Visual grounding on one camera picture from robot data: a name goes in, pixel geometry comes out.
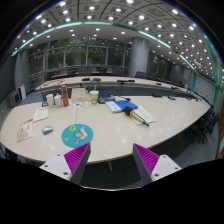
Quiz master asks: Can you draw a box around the white cup left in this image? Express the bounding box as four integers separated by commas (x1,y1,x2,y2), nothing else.
46,94,54,107

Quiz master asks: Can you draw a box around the white paper sheet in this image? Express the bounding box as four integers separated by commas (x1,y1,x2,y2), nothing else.
33,107,48,121

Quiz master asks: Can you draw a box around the paper cutter with black handle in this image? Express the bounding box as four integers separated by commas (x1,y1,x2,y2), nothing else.
124,106,155,126

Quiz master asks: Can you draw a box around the colourful printed sheet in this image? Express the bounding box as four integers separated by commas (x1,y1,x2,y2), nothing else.
69,101,88,108

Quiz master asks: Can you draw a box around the blue folder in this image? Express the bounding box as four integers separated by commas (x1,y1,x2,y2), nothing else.
115,100,138,110

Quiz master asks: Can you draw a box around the red thermos bottle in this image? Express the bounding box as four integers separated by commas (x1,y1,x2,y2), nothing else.
61,85,69,107

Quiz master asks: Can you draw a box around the grey computer mouse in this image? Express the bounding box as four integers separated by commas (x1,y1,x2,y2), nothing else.
42,125,53,135

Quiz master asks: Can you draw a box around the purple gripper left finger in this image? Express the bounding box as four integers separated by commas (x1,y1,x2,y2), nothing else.
41,143,91,184

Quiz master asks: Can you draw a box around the white book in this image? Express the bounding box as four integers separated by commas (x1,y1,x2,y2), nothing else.
106,101,121,113

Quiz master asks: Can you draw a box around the red and white booklet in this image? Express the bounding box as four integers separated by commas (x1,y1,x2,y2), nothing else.
17,119,33,142

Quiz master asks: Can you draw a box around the white cup green label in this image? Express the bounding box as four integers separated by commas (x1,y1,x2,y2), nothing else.
90,90,99,104

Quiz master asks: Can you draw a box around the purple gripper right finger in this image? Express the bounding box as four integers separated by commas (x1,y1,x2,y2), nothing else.
132,143,181,185

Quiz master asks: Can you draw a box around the round teal mouse pad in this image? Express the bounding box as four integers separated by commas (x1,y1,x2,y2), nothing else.
61,124,93,148

